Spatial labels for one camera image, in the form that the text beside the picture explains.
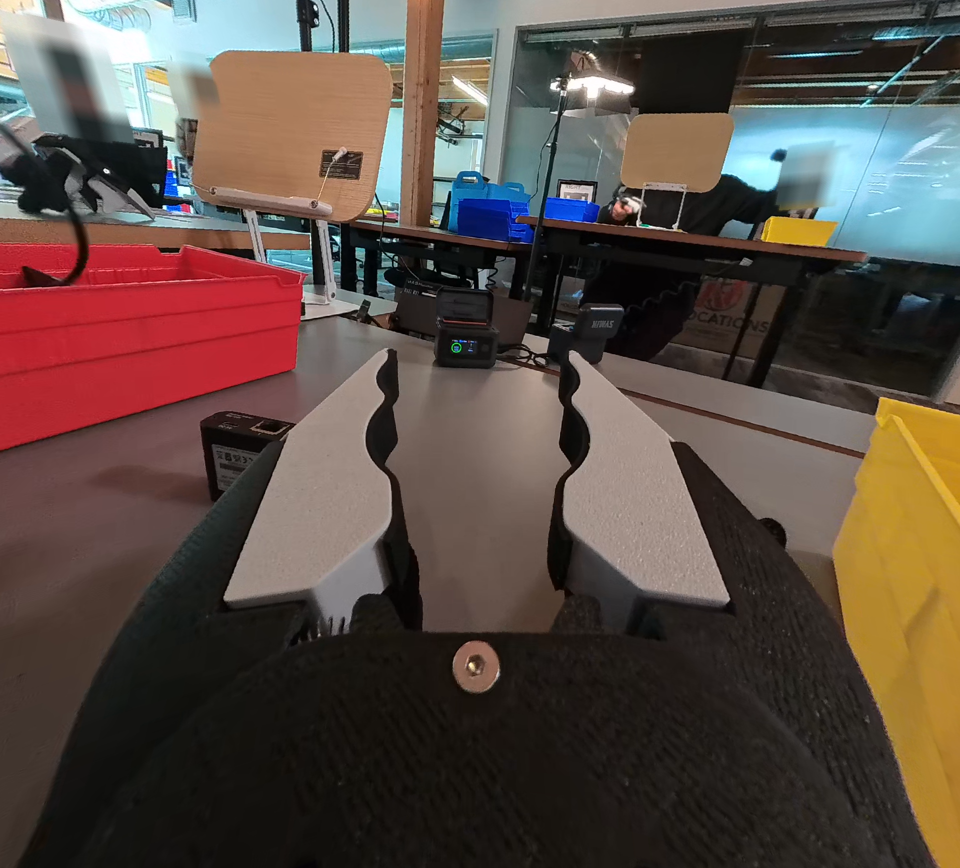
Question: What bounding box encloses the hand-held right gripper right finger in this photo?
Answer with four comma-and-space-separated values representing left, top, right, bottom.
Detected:
546, 351, 732, 634

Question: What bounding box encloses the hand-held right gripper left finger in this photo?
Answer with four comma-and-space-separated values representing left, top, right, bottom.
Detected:
222, 348, 424, 631

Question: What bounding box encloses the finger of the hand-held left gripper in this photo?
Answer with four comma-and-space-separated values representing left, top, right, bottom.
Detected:
88, 169, 158, 222
64, 160, 104, 211

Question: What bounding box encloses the black ethernet splitter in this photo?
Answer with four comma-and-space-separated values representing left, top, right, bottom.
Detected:
198, 411, 297, 503

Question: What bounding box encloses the red plastic bin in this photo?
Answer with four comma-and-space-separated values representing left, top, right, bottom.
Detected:
0, 242, 309, 452

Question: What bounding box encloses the yellow plastic bin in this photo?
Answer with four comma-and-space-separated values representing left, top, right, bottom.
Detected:
759, 214, 840, 247
831, 396, 960, 868

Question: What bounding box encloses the brown-top desk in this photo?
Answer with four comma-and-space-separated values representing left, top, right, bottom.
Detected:
347, 217, 537, 318
516, 213, 871, 391
0, 203, 314, 256

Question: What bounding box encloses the dark grey charger box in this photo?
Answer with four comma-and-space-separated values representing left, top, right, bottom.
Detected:
546, 303, 627, 366

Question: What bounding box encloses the cardboard box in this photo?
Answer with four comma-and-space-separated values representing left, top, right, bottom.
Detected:
684, 274, 790, 361

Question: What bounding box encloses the black charging case with display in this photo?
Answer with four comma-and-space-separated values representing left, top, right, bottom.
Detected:
432, 285, 501, 370

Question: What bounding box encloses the black equipment box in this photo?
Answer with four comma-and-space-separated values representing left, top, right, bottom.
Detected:
392, 274, 532, 353

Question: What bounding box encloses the blue plastic bin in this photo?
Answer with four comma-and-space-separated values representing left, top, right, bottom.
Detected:
542, 196, 603, 224

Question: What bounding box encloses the stack of blue bins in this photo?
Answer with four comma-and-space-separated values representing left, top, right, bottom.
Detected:
456, 198, 539, 244

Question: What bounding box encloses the blue carry case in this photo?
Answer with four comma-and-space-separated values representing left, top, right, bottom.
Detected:
447, 170, 534, 211

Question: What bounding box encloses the studio light on stand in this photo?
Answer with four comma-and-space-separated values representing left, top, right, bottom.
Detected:
521, 49, 637, 303

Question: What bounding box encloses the black panel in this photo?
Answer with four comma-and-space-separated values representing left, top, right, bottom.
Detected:
636, 28, 749, 117

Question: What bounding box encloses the wooden post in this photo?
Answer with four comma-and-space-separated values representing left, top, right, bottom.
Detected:
398, 0, 453, 229

